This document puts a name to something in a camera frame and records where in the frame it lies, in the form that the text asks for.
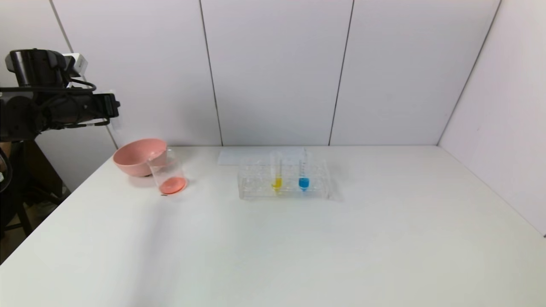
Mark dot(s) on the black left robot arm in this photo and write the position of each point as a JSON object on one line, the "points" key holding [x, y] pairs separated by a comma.
{"points": [[21, 115]]}

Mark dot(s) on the pink bowl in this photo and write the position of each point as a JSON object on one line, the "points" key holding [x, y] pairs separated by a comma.
{"points": [[136, 155]]}

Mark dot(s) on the white paper sheet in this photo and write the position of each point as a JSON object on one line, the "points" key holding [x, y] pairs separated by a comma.
{"points": [[230, 157]]}

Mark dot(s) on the clear plastic test tube rack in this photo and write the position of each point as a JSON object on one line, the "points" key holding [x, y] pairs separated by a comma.
{"points": [[315, 189]]}

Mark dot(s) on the clear glass beaker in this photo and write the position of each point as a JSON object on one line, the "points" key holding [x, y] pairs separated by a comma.
{"points": [[172, 185]]}

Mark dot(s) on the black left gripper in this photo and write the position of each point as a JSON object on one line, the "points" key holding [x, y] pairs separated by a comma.
{"points": [[111, 105]]}

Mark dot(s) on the test tube with blue pigment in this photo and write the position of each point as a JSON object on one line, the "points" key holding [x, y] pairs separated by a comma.
{"points": [[303, 183]]}

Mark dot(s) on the test tube with yellow pigment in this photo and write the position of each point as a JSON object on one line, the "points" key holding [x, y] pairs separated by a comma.
{"points": [[277, 183]]}

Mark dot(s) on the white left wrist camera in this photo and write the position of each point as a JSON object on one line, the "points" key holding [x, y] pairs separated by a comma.
{"points": [[77, 64]]}

